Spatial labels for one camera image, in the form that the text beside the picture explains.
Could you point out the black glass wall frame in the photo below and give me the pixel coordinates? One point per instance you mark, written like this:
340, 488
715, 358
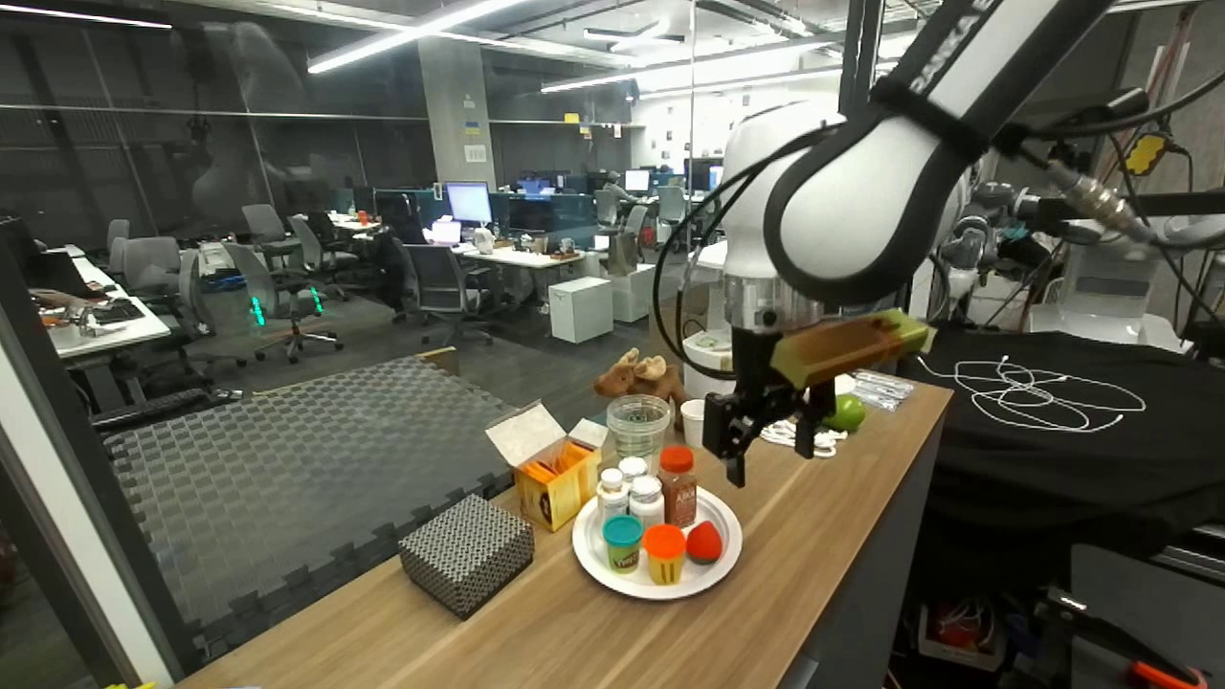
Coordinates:
77, 462

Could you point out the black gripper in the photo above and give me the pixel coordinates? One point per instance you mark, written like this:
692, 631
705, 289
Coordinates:
757, 388

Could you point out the white cabinet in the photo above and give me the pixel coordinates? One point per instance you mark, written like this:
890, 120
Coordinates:
632, 294
580, 313

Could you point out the black window post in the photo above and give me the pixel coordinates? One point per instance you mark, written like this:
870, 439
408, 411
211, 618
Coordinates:
858, 53

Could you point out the lit computer monitor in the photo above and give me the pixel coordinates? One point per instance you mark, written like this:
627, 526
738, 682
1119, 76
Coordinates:
470, 203

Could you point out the white pill bottle green label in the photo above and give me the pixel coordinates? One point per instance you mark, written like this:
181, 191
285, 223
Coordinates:
613, 490

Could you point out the open yellow tea box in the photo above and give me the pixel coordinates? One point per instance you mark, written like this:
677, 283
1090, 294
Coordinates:
557, 484

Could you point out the black metal bar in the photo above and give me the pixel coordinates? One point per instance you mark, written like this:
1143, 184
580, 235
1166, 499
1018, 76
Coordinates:
1190, 200

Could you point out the grey patterned box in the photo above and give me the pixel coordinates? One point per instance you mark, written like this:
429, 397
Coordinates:
461, 558

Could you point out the black office chair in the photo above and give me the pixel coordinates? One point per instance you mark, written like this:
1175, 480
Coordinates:
444, 283

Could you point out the black cloth cover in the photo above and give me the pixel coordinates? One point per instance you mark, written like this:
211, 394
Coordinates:
1087, 480

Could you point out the grey office chair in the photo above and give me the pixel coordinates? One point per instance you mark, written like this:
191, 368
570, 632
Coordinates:
273, 289

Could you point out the yellow bottle orange lid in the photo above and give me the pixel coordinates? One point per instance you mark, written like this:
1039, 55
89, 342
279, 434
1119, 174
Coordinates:
663, 554

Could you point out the white office desk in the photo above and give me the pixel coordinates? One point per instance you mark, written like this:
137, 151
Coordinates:
99, 327

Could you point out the white paper plate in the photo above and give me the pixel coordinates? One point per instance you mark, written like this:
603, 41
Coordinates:
715, 580

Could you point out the small white paper cup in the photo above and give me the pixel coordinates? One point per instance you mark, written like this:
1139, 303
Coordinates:
694, 423

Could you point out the tan wrist camera block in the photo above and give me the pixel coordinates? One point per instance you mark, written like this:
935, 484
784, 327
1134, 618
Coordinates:
849, 348

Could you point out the grey foam floor mat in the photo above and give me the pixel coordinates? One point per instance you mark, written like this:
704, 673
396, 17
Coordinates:
318, 473

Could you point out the brown moose toy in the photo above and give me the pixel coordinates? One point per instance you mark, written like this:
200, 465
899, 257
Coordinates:
639, 373

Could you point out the white indoor planter appliance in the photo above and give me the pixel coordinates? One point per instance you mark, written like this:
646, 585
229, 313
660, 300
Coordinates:
704, 358

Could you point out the spice bottle orange lid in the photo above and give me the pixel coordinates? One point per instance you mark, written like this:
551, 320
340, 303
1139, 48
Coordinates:
681, 488

